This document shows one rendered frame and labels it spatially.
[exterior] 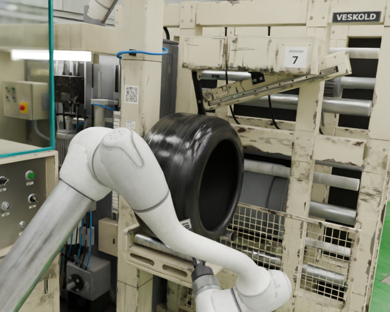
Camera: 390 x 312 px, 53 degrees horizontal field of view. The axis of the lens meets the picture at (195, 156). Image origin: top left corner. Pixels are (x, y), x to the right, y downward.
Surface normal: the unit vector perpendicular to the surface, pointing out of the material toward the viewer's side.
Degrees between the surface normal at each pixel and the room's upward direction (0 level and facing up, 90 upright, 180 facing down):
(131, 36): 90
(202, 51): 90
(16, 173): 90
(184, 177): 78
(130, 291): 90
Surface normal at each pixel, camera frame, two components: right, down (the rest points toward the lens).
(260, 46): -0.51, 0.15
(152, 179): 0.64, 0.14
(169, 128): -0.23, -0.73
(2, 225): 0.86, 0.15
